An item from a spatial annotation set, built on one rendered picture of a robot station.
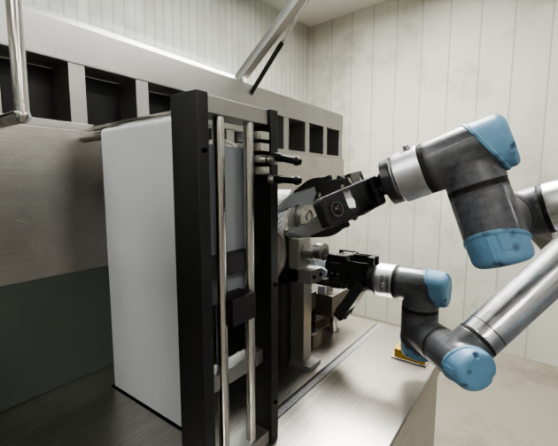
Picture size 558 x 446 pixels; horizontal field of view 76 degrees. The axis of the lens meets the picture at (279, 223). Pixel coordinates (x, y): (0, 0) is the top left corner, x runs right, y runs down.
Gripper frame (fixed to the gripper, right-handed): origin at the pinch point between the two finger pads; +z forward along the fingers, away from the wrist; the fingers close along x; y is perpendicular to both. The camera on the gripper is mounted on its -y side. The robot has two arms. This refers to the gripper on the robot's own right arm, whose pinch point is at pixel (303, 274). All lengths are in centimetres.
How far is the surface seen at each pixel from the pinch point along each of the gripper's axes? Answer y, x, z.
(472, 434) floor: -109, -124, -28
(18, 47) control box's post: 40, 61, 0
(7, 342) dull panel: -6, 57, 30
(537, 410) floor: -109, -169, -56
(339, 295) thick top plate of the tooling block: -6.6, -8.2, -6.5
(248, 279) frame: 9.9, 38.7, -14.7
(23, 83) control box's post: 36, 61, 0
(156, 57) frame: 55, 21, 30
